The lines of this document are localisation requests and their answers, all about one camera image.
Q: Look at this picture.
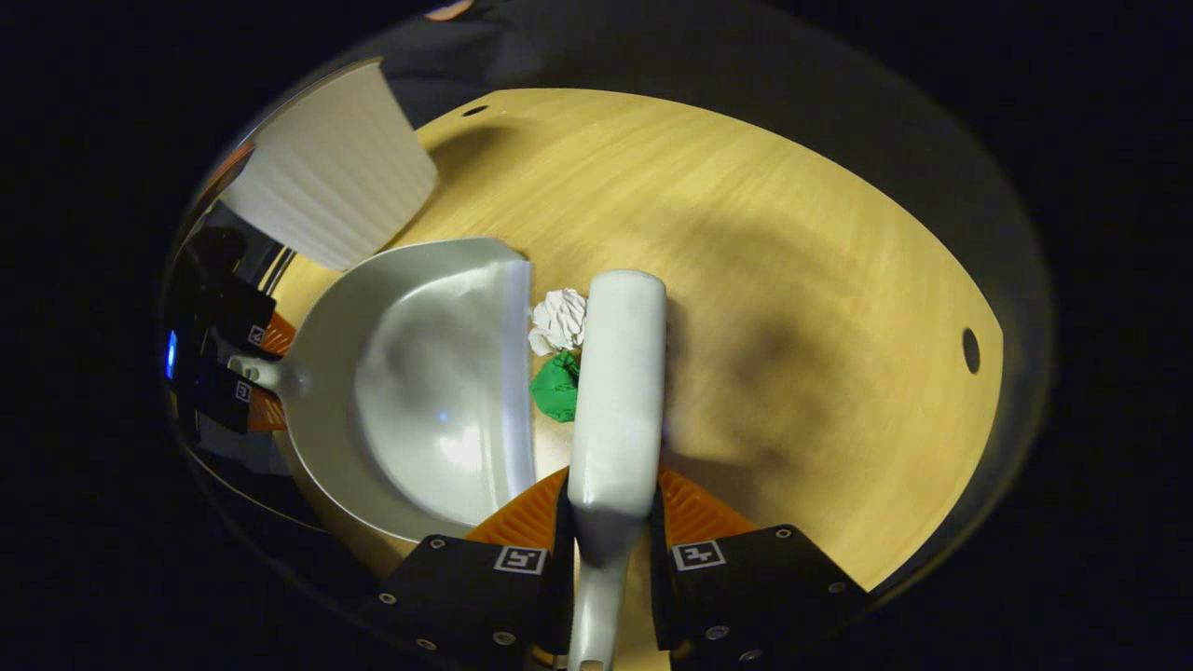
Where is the white ribbed garbage bin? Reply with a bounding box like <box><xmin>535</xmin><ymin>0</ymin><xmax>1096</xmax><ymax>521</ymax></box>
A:
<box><xmin>221</xmin><ymin>58</ymin><xmax>439</xmax><ymax>271</ymax></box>

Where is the white plastic dustpan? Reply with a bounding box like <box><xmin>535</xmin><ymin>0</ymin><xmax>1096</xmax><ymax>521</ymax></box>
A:
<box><xmin>228</xmin><ymin>236</ymin><xmax>539</xmax><ymax>543</ymax></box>

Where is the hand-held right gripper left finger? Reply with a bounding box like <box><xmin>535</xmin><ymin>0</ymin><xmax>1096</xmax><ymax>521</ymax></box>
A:
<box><xmin>373</xmin><ymin>466</ymin><xmax>574</xmax><ymax>670</ymax></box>

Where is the white paper ball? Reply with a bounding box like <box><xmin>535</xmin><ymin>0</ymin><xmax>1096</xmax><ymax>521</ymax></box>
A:
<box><xmin>528</xmin><ymin>288</ymin><xmax>588</xmax><ymax>357</ymax></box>

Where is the small white broom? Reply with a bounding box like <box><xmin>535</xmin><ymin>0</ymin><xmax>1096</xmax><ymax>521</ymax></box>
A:
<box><xmin>566</xmin><ymin>270</ymin><xmax>668</xmax><ymax>671</ymax></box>

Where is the wooden desktop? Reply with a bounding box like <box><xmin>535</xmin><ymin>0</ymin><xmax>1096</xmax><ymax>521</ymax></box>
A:
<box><xmin>270</xmin><ymin>89</ymin><xmax>1006</xmax><ymax>671</ymax></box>

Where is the green paper ball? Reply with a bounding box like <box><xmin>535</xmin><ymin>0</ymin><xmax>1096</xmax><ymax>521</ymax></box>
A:
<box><xmin>529</xmin><ymin>350</ymin><xmax>581</xmax><ymax>423</ymax></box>

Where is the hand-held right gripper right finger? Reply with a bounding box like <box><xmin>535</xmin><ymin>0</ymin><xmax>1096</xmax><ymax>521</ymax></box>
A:
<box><xmin>648</xmin><ymin>466</ymin><xmax>870</xmax><ymax>667</ymax></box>

